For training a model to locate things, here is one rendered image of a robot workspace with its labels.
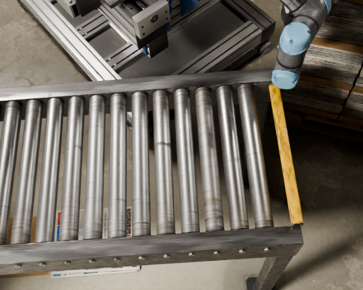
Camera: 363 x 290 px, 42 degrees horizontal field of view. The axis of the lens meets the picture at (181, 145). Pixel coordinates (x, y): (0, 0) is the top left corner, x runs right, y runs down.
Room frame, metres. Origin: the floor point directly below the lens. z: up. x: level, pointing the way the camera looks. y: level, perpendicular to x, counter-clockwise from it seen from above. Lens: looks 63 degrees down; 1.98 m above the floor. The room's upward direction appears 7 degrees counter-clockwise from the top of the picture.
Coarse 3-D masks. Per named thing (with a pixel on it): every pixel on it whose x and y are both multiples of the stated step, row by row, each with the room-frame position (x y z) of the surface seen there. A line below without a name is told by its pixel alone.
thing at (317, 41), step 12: (336, 48) 1.02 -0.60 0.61; (348, 48) 1.00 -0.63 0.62; (360, 48) 0.99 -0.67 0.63; (324, 84) 1.02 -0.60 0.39; (336, 84) 1.00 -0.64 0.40; (348, 84) 0.98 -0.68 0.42; (288, 108) 1.06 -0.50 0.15; (300, 108) 1.04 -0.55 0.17; (348, 120) 0.96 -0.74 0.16; (360, 120) 0.94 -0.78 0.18
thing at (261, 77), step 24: (216, 72) 0.84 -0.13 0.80; (240, 72) 0.83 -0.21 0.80; (264, 72) 0.82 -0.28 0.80; (0, 96) 0.85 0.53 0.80; (24, 96) 0.84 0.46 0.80; (48, 96) 0.83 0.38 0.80; (72, 96) 0.82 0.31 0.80; (192, 96) 0.80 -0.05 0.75; (216, 96) 0.79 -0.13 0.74; (264, 96) 0.79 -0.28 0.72
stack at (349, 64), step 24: (336, 0) 1.04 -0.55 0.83; (336, 24) 1.03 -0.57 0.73; (360, 24) 1.00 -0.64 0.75; (312, 48) 1.05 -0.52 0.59; (312, 72) 1.04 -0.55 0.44; (336, 72) 1.01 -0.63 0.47; (360, 72) 0.97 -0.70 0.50; (288, 96) 1.07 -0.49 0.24; (312, 96) 1.03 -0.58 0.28; (336, 96) 1.00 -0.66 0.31; (360, 96) 0.96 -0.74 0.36; (288, 120) 1.05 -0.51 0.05; (312, 120) 1.01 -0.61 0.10; (336, 120) 0.99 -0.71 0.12
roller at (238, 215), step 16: (224, 96) 0.75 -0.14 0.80; (224, 112) 0.70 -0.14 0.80; (224, 128) 0.65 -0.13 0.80; (224, 144) 0.60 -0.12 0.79; (224, 160) 0.55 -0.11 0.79; (240, 160) 0.54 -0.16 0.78; (240, 176) 0.49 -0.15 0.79; (240, 192) 0.44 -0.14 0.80; (240, 208) 0.40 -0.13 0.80; (240, 224) 0.36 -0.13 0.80
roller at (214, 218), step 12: (204, 96) 0.76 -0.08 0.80; (204, 108) 0.72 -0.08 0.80; (204, 120) 0.68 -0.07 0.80; (204, 132) 0.64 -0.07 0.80; (204, 144) 0.60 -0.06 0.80; (204, 156) 0.56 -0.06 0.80; (216, 156) 0.56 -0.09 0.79; (204, 168) 0.53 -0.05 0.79; (216, 168) 0.53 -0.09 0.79; (204, 180) 0.49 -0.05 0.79; (216, 180) 0.49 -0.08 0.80; (204, 192) 0.46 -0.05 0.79; (216, 192) 0.45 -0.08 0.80; (204, 204) 0.43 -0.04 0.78; (216, 204) 0.42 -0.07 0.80; (216, 216) 0.38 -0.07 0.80; (216, 228) 0.35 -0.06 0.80
